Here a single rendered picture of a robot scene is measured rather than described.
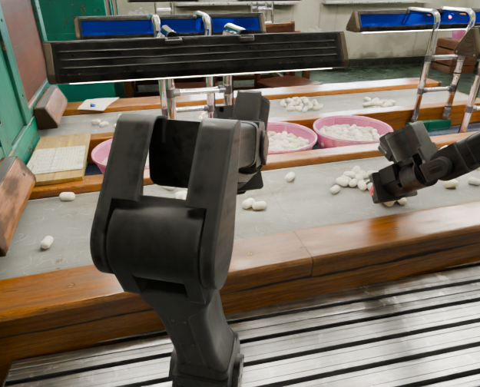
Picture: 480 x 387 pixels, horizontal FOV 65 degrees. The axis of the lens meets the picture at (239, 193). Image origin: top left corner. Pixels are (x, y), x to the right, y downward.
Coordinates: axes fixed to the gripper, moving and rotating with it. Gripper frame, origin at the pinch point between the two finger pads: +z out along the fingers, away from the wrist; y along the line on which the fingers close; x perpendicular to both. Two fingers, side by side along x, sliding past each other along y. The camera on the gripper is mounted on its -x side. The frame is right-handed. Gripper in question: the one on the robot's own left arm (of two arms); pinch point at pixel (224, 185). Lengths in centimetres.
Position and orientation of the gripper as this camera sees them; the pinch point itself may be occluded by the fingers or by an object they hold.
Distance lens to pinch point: 75.0
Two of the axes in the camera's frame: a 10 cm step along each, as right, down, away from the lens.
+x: 1.7, 9.7, -1.6
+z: -2.1, 2.0, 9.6
